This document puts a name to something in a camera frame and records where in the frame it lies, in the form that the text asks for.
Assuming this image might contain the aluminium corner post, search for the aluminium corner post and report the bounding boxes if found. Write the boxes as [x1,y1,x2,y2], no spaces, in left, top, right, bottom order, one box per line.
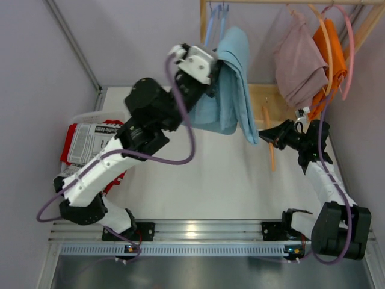
[42,0,102,93]

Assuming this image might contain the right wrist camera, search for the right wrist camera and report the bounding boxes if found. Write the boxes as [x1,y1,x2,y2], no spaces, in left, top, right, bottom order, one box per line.
[295,106,310,123]

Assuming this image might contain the white plastic basket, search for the white plastic basket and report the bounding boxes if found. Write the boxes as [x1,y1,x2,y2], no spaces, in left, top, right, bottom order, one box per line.
[60,111,125,178]

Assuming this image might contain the pink hanger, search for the pink hanger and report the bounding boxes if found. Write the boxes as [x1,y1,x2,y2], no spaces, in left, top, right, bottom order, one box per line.
[322,4,355,101]

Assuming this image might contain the red trousers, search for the red trousers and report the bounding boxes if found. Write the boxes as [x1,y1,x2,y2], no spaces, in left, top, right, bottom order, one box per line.
[60,119,127,196]

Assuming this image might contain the light blue plastic hanger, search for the light blue plastic hanger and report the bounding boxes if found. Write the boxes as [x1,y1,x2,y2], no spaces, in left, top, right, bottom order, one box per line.
[204,4,222,47]

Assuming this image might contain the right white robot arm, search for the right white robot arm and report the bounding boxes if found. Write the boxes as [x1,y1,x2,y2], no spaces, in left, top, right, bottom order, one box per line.
[259,120,371,260]

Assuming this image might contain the orange trousers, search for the orange trousers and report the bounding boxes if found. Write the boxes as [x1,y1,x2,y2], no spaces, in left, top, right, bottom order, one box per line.
[308,19,348,120]

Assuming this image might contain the wooden clothes rack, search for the wooden clothes rack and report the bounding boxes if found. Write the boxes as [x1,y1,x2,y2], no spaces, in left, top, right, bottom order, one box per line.
[196,0,385,130]

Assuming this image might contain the orange hanger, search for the orange hanger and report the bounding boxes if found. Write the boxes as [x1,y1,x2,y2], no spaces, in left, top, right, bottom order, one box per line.
[261,98,276,172]
[285,4,334,97]

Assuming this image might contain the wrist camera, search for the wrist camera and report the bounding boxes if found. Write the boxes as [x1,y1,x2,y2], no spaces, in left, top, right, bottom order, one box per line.
[295,106,310,123]
[168,43,218,85]

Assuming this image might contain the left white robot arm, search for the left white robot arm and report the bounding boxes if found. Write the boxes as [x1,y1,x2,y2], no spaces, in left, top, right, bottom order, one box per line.
[54,61,221,239]

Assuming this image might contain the slotted cable duct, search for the slotted cable duct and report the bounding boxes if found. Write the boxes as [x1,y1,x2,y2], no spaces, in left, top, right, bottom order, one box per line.
[60,243,303,257]

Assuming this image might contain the aluminium mounting rail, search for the aluminium mounting rail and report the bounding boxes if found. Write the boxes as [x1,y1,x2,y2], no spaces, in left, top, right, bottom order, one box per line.
[48,219,377,242]

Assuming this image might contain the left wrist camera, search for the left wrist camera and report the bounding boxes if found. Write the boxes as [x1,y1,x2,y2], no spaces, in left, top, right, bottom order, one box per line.
[168,43,218,85]

